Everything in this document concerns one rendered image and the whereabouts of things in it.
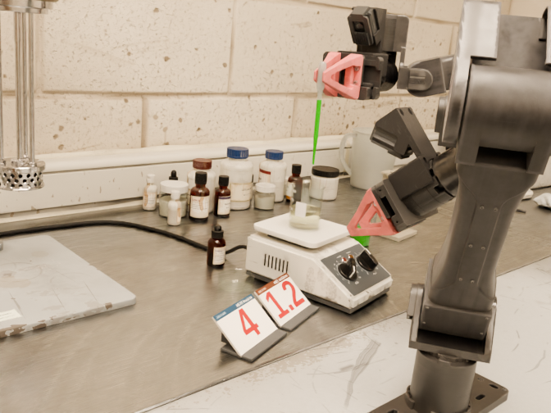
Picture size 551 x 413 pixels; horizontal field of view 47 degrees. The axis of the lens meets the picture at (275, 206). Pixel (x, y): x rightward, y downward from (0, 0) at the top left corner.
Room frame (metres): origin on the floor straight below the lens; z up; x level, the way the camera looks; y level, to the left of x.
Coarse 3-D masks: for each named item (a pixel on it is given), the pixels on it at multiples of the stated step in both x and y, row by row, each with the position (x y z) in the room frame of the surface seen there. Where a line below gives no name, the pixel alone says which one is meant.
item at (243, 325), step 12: (252, 300) 0.77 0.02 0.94; (240, 312) 0.74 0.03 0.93; (252, 312) 0.75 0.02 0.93; (228, 324) 0.71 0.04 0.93; (240, 324) 0.72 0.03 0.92; (252, 324) 0.73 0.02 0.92; (264, 324) 0.75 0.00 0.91; (240, 336) 0.71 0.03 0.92; (252, 336) 0.72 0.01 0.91; (240, 348) 0.69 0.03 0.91
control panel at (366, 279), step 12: (348, 252) 0.93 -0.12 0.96; (360, 252) 0.94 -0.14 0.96; (324, 264) 0.87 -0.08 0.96; (336, 264) 0.88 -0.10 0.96; (336, 276) 0.85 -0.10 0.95; (360, 276) 0.88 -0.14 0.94; (372, 276) 0.90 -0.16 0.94; (384, 276) 0.92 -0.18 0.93; (348, 288) 0.84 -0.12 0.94; (360, 288) 0.86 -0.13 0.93
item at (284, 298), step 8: (288, 280) 0.86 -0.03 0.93; (272, 288) 0.82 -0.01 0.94; (280, 288) 0.83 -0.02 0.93; (288, 288) 0.84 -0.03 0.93; (296, 288) 0.85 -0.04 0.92; (264, 296) 0.79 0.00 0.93; (272, 296) 0.81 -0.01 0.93; (280, 296) 0.82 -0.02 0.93; (288, 296) 0.83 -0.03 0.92; (296, 296) 0.84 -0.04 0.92; (272, 304) 0.79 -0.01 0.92; (280, 304) 0.80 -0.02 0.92; (288, 304) 0.81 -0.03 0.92; (296, 304) 0.83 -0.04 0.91; (280, 312) 0.79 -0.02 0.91; (288, 312) 0.80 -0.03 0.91
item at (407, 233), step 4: (384, 172) 1.26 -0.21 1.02; (388, 172) 1.26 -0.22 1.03; (392, 172) 1.27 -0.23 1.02; (384, 176) 1.27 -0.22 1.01; (376, 220) 1.27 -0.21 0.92; (380, 220) 1.26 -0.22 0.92; (400, 232) 1.24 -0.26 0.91; (404, 232) 1.24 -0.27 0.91; (408, 232) 1.24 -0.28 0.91; (412, 232) 1.25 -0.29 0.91; (416, 232) 1.26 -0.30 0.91; (384, 236) 1.22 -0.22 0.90; (388, 236) 1.21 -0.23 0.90; (392, 236) 1.21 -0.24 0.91; (396, 236) 1.21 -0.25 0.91; (400, 236) 1.21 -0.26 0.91; (404, 236) 1.22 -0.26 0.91; (408, 236) 1.23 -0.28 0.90; (396, 240) 1.20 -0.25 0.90; (400, 240) 1.20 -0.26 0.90
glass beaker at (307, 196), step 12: (300, 180) 0.98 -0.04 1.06; (312, 180) 0.98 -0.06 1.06; (300, 192) 0.93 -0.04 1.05; (312, 192) 0.93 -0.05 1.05; (300, 204) 0.93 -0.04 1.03; (312, 204) 0.93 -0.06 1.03; (300, 216) 0.93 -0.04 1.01; (312, 216) 0.93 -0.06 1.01; (300, 228) 0.93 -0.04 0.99; (312, 228) 0.93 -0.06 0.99
